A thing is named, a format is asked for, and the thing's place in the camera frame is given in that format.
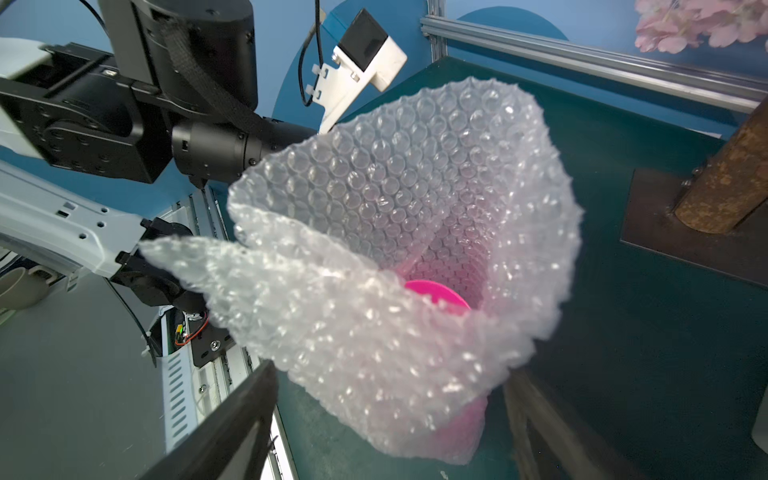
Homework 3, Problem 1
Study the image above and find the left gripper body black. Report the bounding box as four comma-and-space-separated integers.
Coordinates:
1, 41, 314, 186

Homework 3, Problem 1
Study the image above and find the white tape dispenser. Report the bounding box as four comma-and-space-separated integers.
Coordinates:
751, 388, 768, 454

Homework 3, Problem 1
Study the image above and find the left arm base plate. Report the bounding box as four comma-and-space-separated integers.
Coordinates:
169, 309, 235, 368

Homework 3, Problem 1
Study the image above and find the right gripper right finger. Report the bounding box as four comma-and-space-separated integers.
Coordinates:
503, 368, 636, 479

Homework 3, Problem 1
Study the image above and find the pink cherry blossom tree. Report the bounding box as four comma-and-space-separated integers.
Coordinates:
619, 0, 768, 288

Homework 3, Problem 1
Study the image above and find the clear bubble wrap sheet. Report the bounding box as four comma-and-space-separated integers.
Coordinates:
139, 78, 583, 459

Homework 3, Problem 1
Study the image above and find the pink plastic wine glass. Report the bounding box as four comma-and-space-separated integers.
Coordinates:
405, 280, 488, 465

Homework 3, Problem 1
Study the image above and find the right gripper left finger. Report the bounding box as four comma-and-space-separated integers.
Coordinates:
143, 361, 279, 479

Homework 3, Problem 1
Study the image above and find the aluminium frame rail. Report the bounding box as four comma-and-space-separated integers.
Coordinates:
420, 8, 767, 113

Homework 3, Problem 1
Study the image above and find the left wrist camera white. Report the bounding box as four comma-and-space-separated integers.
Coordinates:
306, 9, 407, 134

